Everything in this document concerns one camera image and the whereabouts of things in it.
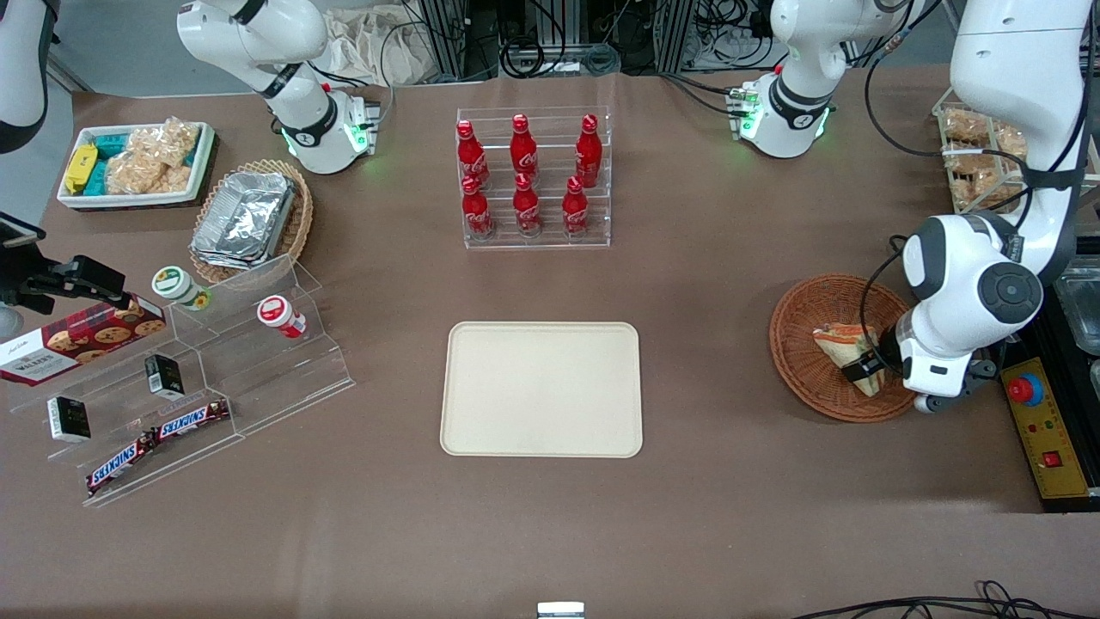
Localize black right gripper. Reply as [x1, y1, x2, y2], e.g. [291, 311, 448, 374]
[0, 249, 131, 314]

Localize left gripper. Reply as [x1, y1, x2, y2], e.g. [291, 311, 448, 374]
[841, 328, 977, 399]

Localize triangular sandwich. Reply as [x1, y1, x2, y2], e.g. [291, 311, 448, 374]
[813, 323, 886, 398]

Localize round brown wicker basket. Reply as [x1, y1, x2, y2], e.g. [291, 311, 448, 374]
[769, 273, 920, 423]

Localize oval light wicker basket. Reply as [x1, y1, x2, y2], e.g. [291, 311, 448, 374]
[189, 159, 314, 285]

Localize beige rectangular tray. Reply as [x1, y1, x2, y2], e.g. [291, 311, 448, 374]
[440, 322, 644, 458]

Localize red cookie box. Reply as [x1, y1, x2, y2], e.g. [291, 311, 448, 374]
[0, 295, 167, 387]

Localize green lid white cup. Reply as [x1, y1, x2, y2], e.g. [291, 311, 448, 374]
[152, 266, 212, 311]

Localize white rectangular bin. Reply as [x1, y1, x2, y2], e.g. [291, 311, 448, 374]
[57, 121, 217, 211]

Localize clear rice cracker bag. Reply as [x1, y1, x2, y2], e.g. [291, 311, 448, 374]
[105, 148, 193, 196]
[127, 117, 201, 169]

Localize yellow snack packet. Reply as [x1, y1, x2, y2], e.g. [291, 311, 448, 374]
[64, 144, 99, 195]

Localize small black box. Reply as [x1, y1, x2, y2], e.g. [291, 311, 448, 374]
[46, 395, 92, 443]
[144, 353, 186, 400]

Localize stacked aluminium foil containers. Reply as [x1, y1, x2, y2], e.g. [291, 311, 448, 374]
[191, 171, 297, 270]

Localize brown snickers bar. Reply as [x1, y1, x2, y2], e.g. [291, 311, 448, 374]
[151, 399, 231, 442]
[86, 434, 157, 497]

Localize red lid white cup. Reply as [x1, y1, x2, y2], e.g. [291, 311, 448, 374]
[257, 295, 307, 339]

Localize clear acrylic stepped display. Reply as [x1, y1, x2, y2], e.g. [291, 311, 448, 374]
[10, 253, 356, 508]

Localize black yellow control box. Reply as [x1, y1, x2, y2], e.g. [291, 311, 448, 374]
[997, 284, 1100, 514]

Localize clear bag of crackers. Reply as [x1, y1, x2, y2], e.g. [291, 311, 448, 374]
[993, 125, 1030, 164]
[945, 144, 1006, 212]
[943, 107, 994, 144]

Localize clear grey plastic container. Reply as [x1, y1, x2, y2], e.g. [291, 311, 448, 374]
[1053, 267, 1100, 356]

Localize red cola bottle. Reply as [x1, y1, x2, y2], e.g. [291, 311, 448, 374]
[562, 176, 590, 237]
[575, 114, 602, 188]
[513, 173, 543, 238]
[461, 175, 496, 240]
[510, 113, 540, 183]
[455, 120, 490, 188]

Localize clear acrylic bottle rack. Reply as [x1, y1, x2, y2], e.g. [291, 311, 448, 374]
[455, 107, 613, 251]

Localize beige cloth bag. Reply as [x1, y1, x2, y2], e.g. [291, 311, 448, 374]
[322, 7, 431, 87]

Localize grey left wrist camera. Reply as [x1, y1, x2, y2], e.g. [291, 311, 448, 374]
[913, 361, 999, 416]

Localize white wire basket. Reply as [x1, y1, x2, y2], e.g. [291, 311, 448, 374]
[933, 99, 1100, 216]

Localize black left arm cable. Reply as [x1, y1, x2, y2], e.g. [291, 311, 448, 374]
[862, 47, 1099, 379]

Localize black cable along edge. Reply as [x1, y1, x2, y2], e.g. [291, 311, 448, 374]
[791, 580, 1100, 619]

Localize black left base cables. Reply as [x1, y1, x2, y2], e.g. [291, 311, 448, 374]
[660, 71, 750, 119]

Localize black right base cable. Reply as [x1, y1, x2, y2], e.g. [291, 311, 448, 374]
[308, 21, 413, 121]

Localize black aluminium equipment frame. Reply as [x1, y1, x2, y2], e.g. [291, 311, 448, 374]
[417, 0, 774, 83]

